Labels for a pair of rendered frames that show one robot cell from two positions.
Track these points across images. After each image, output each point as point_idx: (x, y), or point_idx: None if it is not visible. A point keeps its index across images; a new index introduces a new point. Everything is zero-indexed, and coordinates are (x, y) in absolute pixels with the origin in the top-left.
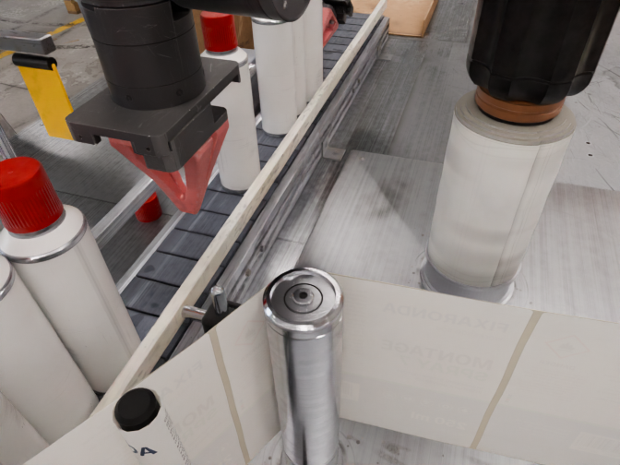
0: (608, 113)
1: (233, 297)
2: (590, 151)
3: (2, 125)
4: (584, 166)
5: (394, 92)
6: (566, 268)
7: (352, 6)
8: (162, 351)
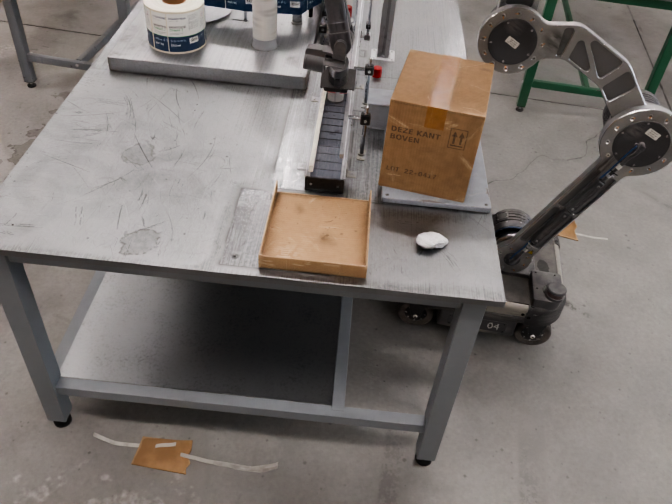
0: (173, 127)
1: None
2: (196, 106)
3: (569, 187)
4: (203, 99)
5: (292, 135)
6: (235, 48)
7: (320, 82)
8: None
